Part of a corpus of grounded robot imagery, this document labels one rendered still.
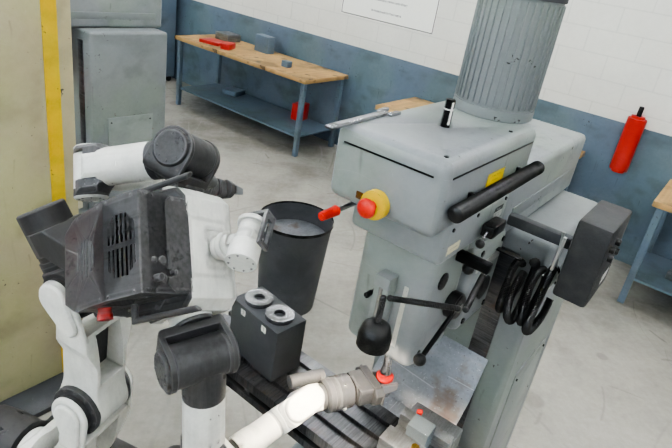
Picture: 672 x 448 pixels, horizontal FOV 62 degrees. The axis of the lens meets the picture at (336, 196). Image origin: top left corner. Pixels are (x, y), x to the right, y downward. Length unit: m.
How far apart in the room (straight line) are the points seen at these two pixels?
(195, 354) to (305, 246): 2.26
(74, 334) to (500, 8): 1.23
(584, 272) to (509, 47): 0.55
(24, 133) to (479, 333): 1.90
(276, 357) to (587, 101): 4.28
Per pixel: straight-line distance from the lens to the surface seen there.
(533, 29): 1.36
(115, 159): 1.34
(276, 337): 1.71
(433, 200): 1.04
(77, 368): 1.61
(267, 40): 6.99
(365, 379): 1.55
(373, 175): 1.10
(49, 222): 1.45
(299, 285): 3.53
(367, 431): 1.75
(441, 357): 1.90
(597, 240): 1.41
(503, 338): 1.80
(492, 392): 1.91
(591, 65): 5.47
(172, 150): 1.22
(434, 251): 1.19
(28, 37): 2.50
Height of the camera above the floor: 2.21
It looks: 24 degrees down
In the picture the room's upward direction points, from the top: 10 degrees clockwise
